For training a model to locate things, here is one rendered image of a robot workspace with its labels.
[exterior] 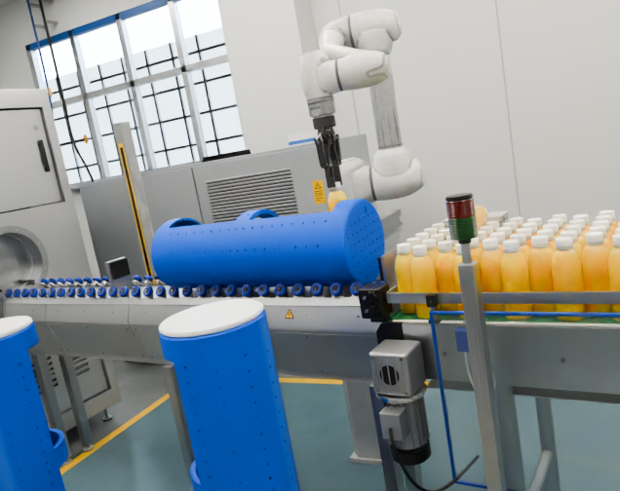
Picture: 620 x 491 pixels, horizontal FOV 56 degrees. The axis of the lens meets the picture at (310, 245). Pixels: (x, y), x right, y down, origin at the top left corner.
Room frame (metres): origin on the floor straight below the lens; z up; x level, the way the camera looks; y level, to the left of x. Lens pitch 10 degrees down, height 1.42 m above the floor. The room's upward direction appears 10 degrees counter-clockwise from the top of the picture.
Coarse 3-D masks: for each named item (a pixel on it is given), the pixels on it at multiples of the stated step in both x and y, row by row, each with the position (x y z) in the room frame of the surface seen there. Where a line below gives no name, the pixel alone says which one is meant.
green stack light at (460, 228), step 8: (472, 216) 1.28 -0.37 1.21; (448, 224) 1.31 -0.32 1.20; (456, 224) 1.28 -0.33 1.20; (464, 224) 1.27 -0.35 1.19; (472, 224) 1.28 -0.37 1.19; (456, 232) 1.28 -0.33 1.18; (464, 232) 1.27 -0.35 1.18; (472, 232) 1.27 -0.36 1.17; (456, 240) 1.28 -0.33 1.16; (464, 240) 1.28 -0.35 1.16
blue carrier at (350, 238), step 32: (192, 224) 2.40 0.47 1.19; (224, 224) 2.07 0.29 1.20; (256, 224) 1.97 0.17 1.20; (288, 224) 1.89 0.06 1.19; (320, 224) 1.81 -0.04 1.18; (352, 224) 1.80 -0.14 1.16; (160, 256) 2.20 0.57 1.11; (192, 256) 2.10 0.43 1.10; (224, 256) 2.01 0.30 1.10; (256, 256) 1.93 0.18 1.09; (288, 256) 1.86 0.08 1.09; (320, 256) 1.79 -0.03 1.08; (352, 256) 1.77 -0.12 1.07
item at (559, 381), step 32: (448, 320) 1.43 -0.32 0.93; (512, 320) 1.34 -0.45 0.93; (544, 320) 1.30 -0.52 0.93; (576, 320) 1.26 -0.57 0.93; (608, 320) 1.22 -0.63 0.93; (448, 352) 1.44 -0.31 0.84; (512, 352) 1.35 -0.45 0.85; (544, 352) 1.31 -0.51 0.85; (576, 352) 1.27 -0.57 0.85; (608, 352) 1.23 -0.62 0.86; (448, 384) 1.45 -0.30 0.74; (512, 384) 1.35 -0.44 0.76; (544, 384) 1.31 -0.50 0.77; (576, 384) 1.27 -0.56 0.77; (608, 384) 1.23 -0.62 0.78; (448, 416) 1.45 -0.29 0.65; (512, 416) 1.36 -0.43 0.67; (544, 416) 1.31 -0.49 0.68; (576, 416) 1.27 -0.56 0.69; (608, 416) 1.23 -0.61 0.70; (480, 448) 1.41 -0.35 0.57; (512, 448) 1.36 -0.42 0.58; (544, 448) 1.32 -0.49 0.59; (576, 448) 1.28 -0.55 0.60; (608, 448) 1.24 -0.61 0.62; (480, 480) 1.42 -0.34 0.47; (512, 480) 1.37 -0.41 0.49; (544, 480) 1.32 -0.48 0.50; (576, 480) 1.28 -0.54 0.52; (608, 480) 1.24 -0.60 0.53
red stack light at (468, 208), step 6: (450, 204) 1.29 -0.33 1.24; (456, 204) 1.28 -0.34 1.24; (462, 204) 1.27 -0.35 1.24; (468, 204) 1.27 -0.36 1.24; (474, 204) 1.29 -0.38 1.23; (450, 210) 1.29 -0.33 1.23; (456, 210) 1.28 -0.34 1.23; (462, 210) 1.27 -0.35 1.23; (468, 210) 1.27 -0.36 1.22; (474, 210) 1.29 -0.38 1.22; (450, 216) 1.29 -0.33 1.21; (456, 216) 1.28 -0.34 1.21; (462, 216) 1.27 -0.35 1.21; (468, 216) 1.27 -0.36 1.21
